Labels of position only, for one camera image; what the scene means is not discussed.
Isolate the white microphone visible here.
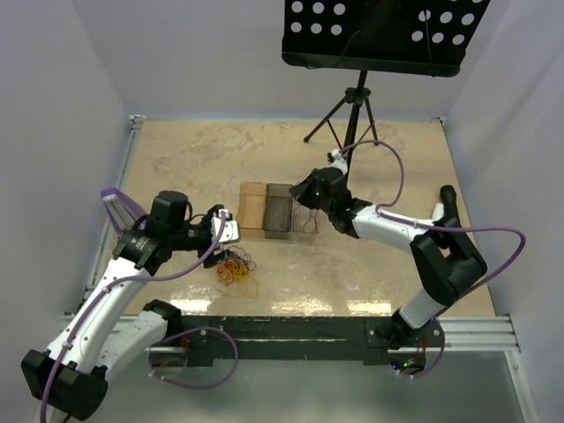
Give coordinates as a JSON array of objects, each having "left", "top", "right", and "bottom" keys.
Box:
[{"left": 431, "top": 203, "right": 445, "bottom": 226}]

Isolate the yellow red cable ball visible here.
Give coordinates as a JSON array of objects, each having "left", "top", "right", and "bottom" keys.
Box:
[{"left": 214, "top": 246, "right": 259, "bottom": 299}]

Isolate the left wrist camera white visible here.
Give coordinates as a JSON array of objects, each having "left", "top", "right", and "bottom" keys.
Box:
[{"left": 211, "top": 208, "right": 241, "bottom": 244}]

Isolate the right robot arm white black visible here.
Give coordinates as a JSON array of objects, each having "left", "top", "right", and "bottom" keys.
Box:
[{"left": 289, "top": 167, "right": 487, "bottom": 349}]

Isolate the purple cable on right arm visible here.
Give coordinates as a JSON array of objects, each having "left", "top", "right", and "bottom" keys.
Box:
[{"left": 341, "top": 139, "right": 527, "bottom": 380}]

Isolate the black microphone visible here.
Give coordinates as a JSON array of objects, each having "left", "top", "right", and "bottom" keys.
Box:
[{"left": 439, "top": 185, "right": 461, "bottom": 223}]

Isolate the black music stand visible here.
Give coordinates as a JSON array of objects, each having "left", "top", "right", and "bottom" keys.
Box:
[{"left": 281, "top": 0, "right": 489, "bottom": 146}]

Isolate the orange transparent bin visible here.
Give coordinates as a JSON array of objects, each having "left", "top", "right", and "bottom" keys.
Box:
[{"left": 236, "top": 182, "right": 267, "bottom": 239}]

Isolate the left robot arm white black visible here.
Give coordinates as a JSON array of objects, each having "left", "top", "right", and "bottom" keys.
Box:
[{"left": 21, "top": 188, "right": 241, "bottom": 422}]

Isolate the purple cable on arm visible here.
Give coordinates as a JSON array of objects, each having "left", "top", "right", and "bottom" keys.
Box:
[
  {"left": 341, "top": 139, "right": 527, "bottom": 380},
  {"left": 39, "top": 211, "right": 241, "bottom": 423}
]

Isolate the clear transparent bin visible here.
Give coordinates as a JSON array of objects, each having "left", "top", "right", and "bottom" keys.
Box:
[{"left": 290, "top": 200, "right": 320, "bottom": 243}]

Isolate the grey transparent bin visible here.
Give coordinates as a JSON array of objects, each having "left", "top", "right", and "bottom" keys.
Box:
[{"left": 263, "top": 183, "right": 293, "bottom": 240}]

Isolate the red cable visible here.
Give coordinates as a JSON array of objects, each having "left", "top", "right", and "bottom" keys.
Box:
[{"left": 291, "top": 203, "right": 321, "bottom": 234}]

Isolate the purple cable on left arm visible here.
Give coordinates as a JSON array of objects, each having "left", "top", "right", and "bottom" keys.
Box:
[{"left": 39, "top": 211, "right": 241, "bottom": 423}]

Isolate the purple metronome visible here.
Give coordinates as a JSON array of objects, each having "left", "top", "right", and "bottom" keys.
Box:
[{"left": 100, "top": 188, "right": 145, "bottom": 238}]

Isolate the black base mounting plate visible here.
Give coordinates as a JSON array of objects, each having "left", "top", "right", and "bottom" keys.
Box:
[{"left": 151, "top": 315, "right": 444, "bottom": 367}]

